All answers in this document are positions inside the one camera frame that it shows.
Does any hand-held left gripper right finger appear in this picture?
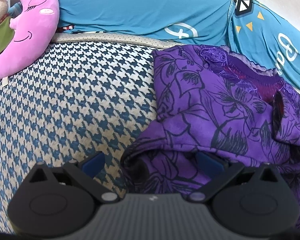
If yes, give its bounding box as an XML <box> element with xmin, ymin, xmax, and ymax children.
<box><xmin>187</xmin><ymin>151</ymin><xmax>282</xmax><ymax>204</ymax></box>

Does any pink moon plush pillow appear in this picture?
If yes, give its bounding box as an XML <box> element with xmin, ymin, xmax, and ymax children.
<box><xmin>0</xmin><ymin>0</ymin><xmax>60</xmax><ymax>87</ymax></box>

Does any purple floral shirt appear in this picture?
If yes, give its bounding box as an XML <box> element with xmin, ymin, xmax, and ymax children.
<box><xmin>121</xmin><ymin>44</ymin><xmax>300</xmax><ymax>233</ymax></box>

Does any blue printed pillow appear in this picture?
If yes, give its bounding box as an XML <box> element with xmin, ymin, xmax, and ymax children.
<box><xmin>56</xmin><ymin>0</ymin><xmax>300</xmax><ymax>94</ymax></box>

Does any houndstooth mattress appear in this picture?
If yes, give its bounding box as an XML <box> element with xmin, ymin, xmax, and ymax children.
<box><xmin>0</xmin><ymin>31</ymin><xmax>300</xmax><ymax>233</ymax></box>

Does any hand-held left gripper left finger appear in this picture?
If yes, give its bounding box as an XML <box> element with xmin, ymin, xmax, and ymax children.
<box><xmin>23</xmin><ymin>152</ymin><xmax>120</xmax><ymax>204</ymax></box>

